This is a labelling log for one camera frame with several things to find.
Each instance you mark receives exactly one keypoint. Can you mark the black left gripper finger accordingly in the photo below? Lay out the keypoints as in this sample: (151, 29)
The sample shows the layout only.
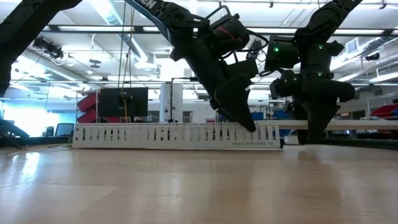
(241, 116)

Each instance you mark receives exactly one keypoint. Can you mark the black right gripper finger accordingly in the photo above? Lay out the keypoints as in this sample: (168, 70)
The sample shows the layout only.
(301, 124)
(318, 119)

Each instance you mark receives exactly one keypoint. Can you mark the white duct cover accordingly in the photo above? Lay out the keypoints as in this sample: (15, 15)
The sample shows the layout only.
(357, 124)

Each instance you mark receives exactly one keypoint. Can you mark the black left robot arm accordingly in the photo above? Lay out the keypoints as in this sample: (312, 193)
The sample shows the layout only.
(168, 12)

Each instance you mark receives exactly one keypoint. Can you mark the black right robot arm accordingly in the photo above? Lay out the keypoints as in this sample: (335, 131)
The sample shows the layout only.
(326, 18)

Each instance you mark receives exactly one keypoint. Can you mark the blue storage bin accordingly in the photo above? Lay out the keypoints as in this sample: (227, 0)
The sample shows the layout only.
(258, 116)
(281, 114)

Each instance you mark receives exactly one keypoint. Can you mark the white air vent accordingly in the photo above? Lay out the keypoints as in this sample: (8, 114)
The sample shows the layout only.
(352, 46)

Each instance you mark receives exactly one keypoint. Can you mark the small black fixture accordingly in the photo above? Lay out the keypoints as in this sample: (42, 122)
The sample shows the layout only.
(372, 56)

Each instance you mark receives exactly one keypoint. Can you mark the large red bin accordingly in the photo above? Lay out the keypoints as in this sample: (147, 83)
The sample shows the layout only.
(385, 110)

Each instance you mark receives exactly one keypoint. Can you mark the long strip light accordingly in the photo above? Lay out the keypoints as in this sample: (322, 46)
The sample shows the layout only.
(357, 31)
(93, 28)

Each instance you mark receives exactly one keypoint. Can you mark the black monitor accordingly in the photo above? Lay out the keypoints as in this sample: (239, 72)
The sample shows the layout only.
(112, 102)

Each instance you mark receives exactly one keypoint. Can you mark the red storage bin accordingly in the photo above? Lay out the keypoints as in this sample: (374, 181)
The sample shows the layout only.
(88, 102)
(87, 117)

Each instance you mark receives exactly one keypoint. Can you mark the small dark chair back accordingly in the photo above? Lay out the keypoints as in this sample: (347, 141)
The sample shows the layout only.
(48, 131)

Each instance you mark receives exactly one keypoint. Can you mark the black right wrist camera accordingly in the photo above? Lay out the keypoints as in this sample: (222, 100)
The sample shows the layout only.
(281, 53)

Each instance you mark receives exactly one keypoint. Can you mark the black mounted camera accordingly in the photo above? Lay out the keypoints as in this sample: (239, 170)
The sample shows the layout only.
(255, 46)
(49, 48)

